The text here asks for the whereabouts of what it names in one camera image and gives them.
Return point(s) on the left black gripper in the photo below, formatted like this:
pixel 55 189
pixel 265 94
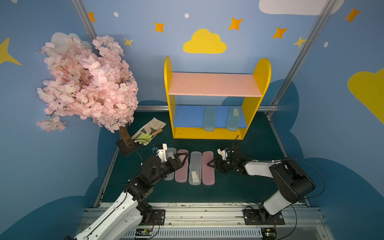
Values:
pixel 175 161

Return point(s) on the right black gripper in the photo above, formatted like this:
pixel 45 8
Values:
pixel 222 163

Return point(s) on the clear pencil case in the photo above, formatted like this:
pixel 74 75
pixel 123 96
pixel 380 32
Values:
pixel 170 155
pixel 195 169

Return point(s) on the pink pencil case bottom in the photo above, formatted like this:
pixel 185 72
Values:
pixel 208 173

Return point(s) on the pink pencil case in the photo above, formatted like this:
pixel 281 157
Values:
pixel 208 173
pixel 181 175

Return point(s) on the pink pencil case top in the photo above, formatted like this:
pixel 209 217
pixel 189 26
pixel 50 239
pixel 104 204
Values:
pixel 181 175

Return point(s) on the teal pencil case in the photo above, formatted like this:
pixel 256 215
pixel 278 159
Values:
pixel 209 123
pixel 233 119

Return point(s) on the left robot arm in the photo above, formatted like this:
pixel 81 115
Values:
pixel 130 209

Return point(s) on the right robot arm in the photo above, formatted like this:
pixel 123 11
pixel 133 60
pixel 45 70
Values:
pixel 292 181

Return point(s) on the yellow toy shelf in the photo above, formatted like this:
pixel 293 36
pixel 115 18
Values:
pixel 187 120

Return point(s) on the green garden trowel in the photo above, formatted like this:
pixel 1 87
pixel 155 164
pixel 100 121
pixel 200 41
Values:
pixel 147 138

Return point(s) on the beige cloth tool pouch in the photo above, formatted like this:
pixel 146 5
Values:
pixel 150 127

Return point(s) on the left controller board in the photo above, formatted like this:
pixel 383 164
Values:
pixel 143 233

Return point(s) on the controller board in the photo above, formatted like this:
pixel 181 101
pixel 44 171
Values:
pixel 143 233
pixel 269 234

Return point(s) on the right controller board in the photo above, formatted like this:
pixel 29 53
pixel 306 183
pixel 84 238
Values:
pixel 269 234

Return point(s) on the pink cherry blossom tree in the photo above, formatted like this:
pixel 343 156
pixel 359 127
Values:
pixel 97 86

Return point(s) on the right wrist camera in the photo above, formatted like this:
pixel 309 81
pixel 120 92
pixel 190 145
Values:
pixel 223 153

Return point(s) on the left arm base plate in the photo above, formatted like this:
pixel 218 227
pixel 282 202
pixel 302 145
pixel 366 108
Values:
pixel 154 216

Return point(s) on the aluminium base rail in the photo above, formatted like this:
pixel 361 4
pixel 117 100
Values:
pixel 222 221

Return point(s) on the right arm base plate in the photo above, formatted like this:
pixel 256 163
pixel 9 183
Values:
pixel 262 217

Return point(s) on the aluminium frame post left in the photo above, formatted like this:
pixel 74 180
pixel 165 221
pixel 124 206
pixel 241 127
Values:
pixel 85 18

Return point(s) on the aluminium frame post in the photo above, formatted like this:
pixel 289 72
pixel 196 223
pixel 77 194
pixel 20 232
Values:
pixel 85 18
pixel 311 38

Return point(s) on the aluminium frame post right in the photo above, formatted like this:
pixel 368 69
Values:
pixel 311 38

